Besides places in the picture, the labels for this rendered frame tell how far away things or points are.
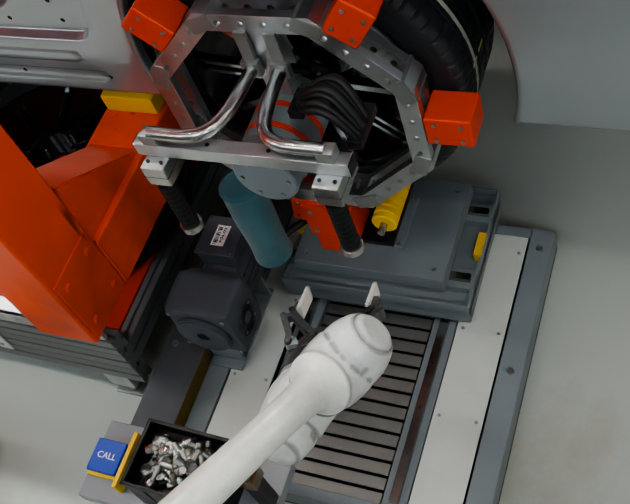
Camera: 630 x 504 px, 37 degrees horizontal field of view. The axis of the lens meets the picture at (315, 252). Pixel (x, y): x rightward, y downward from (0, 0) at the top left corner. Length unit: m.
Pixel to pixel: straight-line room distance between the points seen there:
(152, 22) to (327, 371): 0.75
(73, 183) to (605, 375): 1.32
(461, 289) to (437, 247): 0.12
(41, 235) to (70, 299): 0.17
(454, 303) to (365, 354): 1.00
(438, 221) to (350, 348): 1.06
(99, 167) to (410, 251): 0.79
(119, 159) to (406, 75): 0.74
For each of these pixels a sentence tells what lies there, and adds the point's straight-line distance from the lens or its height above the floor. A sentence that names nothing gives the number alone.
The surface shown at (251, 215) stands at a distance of 1.92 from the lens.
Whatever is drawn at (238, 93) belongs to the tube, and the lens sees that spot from 1.68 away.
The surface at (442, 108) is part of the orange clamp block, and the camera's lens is 1.71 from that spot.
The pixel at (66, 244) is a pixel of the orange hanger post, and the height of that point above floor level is 0.76.
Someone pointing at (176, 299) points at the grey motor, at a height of 0.41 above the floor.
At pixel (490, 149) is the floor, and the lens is 2.79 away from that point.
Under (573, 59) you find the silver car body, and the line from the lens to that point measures 1.69.
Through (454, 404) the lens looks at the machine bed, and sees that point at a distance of 2.28.
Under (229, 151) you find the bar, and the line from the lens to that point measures 1.64.
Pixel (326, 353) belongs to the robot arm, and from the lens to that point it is 1.36.
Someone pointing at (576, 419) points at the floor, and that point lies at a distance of 2.33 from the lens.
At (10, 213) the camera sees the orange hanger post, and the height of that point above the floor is 0.94.
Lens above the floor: 2.14
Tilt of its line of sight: 53 degrees down
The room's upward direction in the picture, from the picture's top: 25 degrees counter-clockwise
